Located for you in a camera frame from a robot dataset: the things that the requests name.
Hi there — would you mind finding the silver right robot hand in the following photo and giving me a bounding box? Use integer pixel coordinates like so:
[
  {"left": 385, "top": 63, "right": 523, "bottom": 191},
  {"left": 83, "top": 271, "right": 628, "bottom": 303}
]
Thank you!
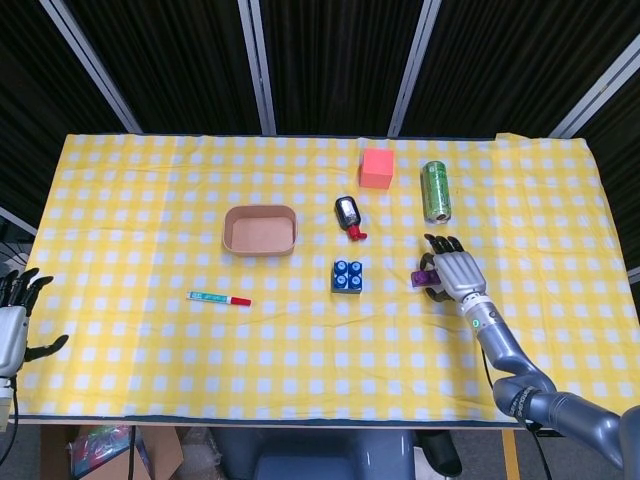
[{"left": 419, "top": 233, "right": 489, "bottom": 304}]

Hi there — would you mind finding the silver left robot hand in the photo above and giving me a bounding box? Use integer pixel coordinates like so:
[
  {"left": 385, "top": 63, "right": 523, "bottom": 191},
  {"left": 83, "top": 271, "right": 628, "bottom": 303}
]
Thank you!
[{"left": 0, "top": 267, "right": 70, "bottom": 379}]

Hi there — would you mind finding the purple building block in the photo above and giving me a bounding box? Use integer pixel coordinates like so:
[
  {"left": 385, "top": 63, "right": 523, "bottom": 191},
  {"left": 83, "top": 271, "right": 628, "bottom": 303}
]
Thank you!
[{"left": 410, "top": 269, "right": 441, "bottom": 289}]

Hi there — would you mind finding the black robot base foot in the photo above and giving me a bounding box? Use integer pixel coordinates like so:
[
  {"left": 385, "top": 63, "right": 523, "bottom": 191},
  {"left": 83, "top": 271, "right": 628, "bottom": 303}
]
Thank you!
[{"left": 414, "top": 430, "right": 464, "bottom": 479}]

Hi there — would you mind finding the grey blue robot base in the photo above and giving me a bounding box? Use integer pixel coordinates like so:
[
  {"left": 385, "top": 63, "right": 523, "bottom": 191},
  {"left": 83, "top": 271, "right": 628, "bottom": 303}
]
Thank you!
[{"left": 249, "top": 427, "right": 416, "bottom": 480}]

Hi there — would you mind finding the blue building block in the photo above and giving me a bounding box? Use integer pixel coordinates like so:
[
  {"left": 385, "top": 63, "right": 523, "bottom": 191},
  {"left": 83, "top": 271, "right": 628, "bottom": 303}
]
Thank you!
[{"left": 329, "top": 258, "right": 365, "bottom": 296}]

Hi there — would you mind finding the yellow white checkered tablecloth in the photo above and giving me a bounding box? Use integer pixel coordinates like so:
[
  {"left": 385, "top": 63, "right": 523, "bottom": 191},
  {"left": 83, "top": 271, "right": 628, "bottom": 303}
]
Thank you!
[{"left": 13, "top": 130, "right": 637, "bottom": 422}]

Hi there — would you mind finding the green drink can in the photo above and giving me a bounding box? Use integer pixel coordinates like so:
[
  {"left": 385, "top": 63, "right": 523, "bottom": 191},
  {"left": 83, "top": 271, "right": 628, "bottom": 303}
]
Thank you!
[{"left": 420, "top": 159, "right": 454, "bottom": 224}]

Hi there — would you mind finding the black ink bottle red cap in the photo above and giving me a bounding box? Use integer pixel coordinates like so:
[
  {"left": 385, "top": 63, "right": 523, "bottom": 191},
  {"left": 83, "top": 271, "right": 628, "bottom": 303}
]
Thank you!
[{"left": 334, "top": 196, "right": 368, "bottom": 241}]

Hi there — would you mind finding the orange pink cube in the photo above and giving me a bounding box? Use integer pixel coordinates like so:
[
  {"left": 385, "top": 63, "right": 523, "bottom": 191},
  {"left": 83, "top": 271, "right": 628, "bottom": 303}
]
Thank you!
[{"left": 357, "top": 148, "right": 398, "bottom": 191}]

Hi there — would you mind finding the brown cardboard box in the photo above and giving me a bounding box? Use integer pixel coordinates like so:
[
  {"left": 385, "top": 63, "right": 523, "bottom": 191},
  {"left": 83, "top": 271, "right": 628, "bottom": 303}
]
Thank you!
[{"left": 39, "top": 424, "right": 185, "bottom": 480}]

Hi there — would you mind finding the brown paper bowl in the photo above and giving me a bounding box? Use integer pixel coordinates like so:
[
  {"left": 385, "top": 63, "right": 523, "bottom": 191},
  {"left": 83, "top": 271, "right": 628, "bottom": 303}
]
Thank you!
[{"left": 222, "top": 204, "right": 299, "bottom": 258}]

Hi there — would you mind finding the white marker red cap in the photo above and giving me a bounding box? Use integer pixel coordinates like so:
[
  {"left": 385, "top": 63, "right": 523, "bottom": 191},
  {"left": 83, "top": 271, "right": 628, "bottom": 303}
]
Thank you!
[{"left": 186, "top": 291, "right": 253, "bottom": 308}]

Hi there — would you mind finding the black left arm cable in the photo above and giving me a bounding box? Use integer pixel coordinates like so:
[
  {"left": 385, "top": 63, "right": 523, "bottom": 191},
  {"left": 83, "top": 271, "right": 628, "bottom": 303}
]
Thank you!
[{"left": 0, "top": 377, "right": 21, "bottom": 480}]

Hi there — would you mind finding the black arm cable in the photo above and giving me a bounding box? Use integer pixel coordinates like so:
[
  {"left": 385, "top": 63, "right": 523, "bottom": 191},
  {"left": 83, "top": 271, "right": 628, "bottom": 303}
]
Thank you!
[
  {"left": 0, "top": 377, "right": 21, "bottom": 480},
  {"left": 479, "top": 342, "right": 554, "bottom": 480}
]

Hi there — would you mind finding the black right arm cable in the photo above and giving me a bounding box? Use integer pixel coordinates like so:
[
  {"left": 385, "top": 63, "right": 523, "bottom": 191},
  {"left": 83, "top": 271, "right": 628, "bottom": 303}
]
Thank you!
[{"left": 479, "top": 342, "right": 554, "bottom": 480}]

